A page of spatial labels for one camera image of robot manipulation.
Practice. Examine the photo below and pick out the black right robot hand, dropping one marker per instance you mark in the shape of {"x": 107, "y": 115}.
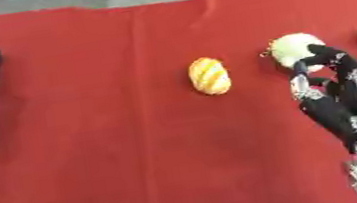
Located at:
{"x": 342, "y": 106}

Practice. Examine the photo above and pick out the pale green round soft toy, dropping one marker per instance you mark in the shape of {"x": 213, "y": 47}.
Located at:
{"x": 292, "y": 50}

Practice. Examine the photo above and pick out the yellow striped bread toy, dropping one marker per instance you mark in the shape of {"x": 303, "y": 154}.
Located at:
{"x": 209, "y": 76}

